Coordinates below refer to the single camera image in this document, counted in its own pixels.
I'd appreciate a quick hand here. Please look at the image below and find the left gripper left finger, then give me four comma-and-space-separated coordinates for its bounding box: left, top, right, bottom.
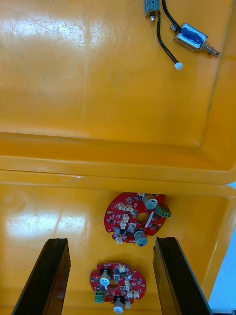
11, 237, 71, 315

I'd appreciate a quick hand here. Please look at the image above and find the dark grey metal solenoid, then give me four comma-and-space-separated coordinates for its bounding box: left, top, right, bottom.
143, 0, 184, 71

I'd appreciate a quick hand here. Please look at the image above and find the round red circuit board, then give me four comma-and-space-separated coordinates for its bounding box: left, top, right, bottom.
103, 191, 172, 247
89, 262, 148, 315

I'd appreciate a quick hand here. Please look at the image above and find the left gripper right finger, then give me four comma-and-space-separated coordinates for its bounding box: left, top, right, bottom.
152, 236, 213, 315

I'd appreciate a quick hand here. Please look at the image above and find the blue-label metal solenoid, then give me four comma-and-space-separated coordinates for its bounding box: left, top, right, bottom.
161, 0, 221, 59

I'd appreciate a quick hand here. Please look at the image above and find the yellow-orange plastic bin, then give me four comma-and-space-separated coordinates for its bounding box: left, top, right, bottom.
0, 169, 236, 315
0, 0, 236, 185

